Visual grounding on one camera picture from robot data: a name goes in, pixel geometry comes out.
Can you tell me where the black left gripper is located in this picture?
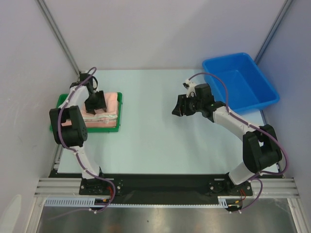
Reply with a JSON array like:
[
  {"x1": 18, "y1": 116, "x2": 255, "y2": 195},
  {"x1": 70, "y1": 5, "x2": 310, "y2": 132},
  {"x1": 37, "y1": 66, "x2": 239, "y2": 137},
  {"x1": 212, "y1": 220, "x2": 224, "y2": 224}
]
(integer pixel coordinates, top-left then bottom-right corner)
[{"x1": 85, "y1": 90, "x2": 107, "y2": 115}]

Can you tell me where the pale pink towel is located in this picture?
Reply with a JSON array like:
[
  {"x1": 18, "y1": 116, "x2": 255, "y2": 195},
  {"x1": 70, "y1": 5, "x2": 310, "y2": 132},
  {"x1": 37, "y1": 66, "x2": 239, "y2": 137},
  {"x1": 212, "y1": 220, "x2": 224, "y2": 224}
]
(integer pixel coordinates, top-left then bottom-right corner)
[{"x1": 81, "y1": 92, "x2": 119, "y2": 119}]

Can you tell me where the pink terry towel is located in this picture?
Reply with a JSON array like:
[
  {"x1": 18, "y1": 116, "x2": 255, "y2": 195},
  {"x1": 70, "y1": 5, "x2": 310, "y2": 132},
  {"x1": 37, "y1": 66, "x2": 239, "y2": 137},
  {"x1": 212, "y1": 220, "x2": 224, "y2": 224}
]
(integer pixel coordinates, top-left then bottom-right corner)
[{"x1": 61, "y1": 120, "x2": 117, "y2": 128}]

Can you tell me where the white light blue towel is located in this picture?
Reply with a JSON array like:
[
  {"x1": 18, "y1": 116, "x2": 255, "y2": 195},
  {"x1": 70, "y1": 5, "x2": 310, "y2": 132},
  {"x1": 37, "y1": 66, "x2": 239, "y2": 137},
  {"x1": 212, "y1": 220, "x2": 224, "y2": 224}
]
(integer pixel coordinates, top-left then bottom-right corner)
[{"x1": 83, "y1": 115, "x2": 118, "y2": 121}]

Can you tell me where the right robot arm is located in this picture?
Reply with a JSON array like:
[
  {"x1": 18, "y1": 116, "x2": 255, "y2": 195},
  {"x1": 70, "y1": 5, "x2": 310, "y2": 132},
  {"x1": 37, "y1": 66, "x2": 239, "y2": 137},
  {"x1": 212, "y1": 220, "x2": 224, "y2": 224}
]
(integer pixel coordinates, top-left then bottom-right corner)
[{"x1": 172, "y1": 81, "x2": 282, "y2": 195}]

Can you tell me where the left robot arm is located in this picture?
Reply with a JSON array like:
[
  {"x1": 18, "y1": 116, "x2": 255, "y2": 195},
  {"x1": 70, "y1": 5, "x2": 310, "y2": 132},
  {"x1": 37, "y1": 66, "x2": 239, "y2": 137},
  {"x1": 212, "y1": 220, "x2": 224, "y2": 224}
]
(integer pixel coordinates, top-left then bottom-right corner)
[{"x1": 49, "y1": 73, "x2": 107, "y2": 194}]

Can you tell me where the green plastic tray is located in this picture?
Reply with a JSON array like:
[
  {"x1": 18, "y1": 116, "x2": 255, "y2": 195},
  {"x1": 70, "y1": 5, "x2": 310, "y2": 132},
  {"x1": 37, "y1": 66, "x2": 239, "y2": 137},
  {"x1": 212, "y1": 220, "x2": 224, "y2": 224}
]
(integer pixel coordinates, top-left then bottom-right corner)
[{"x1": 49, "y1": 92, "x2": 123, "y2": 133}]

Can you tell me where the blue plastic bin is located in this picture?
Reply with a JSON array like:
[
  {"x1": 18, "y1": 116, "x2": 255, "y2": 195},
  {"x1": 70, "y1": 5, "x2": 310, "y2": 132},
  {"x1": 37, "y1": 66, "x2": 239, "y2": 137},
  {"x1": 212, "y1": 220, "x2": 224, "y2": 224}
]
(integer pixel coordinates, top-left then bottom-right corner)
[{"x1": 202, "y1": 53, "x2": 279, "y2": 114}]

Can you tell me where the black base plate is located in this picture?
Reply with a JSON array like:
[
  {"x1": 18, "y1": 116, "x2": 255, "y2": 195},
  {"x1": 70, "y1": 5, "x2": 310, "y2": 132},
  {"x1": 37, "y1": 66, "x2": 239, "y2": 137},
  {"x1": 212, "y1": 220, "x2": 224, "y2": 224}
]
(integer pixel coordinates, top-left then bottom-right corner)
[{"x1": 48, "y1": 169, "x2": 285, "y2": 206}]

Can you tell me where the white cable duct rail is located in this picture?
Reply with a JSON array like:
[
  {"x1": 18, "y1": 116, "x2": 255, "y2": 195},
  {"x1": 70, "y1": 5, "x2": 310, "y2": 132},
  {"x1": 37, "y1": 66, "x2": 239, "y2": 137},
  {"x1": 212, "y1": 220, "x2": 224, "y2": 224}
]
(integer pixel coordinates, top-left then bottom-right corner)
[{"x1": 44, "y1": 197, "x2": 242, "y2": 212}]

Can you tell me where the aluminium frame rail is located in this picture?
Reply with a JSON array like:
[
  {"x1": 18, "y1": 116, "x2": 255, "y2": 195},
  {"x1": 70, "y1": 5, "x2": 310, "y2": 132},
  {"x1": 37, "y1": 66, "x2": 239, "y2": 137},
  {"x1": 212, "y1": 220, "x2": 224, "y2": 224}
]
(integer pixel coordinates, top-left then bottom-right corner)
[{"x1": 35, "y1": 178, "x2": 300, "y2": 199}]

